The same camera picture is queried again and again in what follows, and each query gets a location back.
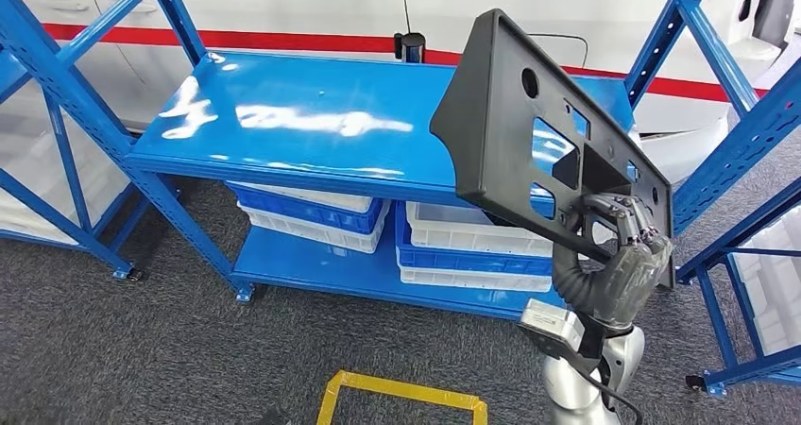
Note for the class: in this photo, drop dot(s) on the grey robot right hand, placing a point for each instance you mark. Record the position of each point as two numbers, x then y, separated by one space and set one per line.
632 278

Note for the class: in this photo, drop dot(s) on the black plastic plate bracket part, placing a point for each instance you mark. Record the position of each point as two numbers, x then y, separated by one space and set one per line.
500 128

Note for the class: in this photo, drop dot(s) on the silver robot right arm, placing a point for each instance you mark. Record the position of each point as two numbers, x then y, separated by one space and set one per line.
566 391

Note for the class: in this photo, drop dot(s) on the blue steel shelf rack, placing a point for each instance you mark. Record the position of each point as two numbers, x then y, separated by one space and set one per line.
751 369
62 219
313 97

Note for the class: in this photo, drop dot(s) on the yellow floor tape square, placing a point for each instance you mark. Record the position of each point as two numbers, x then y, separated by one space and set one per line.
400 388

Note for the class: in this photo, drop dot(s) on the white car with red stripe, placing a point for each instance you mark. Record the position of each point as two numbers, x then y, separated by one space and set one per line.
281 3

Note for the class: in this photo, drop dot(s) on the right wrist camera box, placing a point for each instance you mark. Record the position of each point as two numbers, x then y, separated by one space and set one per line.
550 322

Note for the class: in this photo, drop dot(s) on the black stanchion post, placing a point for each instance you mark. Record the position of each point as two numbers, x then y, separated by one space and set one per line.
413 50

